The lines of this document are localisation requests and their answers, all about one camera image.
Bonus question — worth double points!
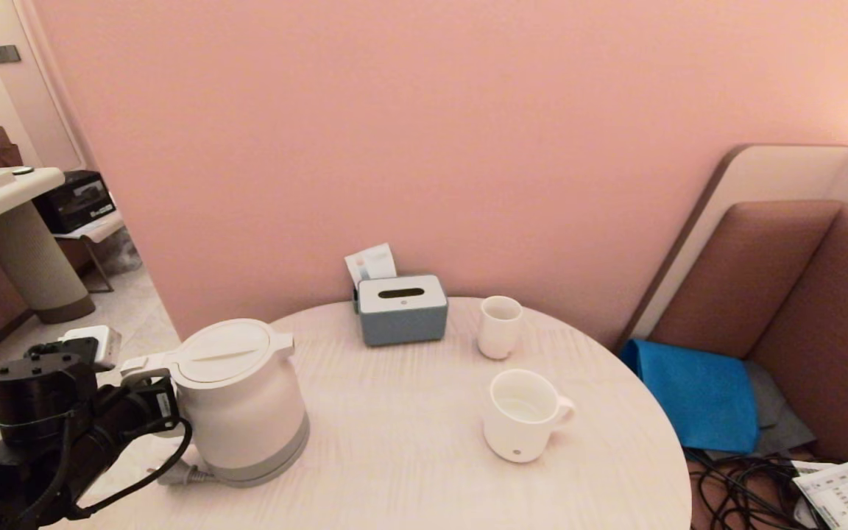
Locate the white electric kettle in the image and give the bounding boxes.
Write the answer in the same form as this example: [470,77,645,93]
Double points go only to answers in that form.
[121,318,311,488]

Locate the grey power plug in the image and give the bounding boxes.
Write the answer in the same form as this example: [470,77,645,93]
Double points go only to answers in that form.
[148,460,215,487]

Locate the clear plastic bag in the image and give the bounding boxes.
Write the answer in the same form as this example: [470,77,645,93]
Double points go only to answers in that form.
[93,226,144,275]

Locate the small white metal-legged stool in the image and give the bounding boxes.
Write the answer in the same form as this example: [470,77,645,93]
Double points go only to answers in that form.
[52,211,127,293]

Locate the black box appliance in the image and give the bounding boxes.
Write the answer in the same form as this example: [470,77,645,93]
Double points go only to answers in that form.
[34,170,117,234]

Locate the grey round kettle base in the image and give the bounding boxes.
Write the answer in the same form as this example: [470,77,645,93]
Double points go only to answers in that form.
[207,442,311,489]

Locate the white paper sachets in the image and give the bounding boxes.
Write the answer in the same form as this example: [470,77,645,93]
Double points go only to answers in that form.
[345,243,398,286]

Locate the grey tissue box white lid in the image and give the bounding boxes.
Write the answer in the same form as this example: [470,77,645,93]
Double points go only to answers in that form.
[356,275,448,347]

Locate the white ribbed mug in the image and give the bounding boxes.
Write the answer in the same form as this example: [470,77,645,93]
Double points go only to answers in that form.
[483,369,576,463]

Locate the blue folded cloth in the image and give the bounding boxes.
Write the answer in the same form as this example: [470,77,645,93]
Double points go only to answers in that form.
[619,339,759,454]

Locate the grey folded cloth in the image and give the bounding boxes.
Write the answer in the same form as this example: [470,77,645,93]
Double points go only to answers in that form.
[744,360,815,459]

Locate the beige rounded backrest panel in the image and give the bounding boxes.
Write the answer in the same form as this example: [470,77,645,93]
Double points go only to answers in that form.
[615,144,848,352]

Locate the brown upholstered sofa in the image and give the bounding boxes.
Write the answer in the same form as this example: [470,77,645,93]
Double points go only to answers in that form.
[649,200,848,486]

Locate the printed white paper sheet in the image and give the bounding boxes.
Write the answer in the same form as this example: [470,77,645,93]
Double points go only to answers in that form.
[791,460,848,530]

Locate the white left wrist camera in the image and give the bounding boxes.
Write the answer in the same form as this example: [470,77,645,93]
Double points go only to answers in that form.
[62,325,121,369]

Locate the beige sink pedestal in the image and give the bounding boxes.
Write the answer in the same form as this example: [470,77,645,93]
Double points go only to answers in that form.
[0,201,97,325]

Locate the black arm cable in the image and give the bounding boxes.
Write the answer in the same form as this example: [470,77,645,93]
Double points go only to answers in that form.
[63,416,195,520]

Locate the small white handleless cup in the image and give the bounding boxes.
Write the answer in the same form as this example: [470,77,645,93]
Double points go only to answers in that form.
[478,296,523,361]

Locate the black cable bundle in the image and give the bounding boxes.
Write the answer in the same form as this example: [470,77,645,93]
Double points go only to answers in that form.
[688,448,848,530]

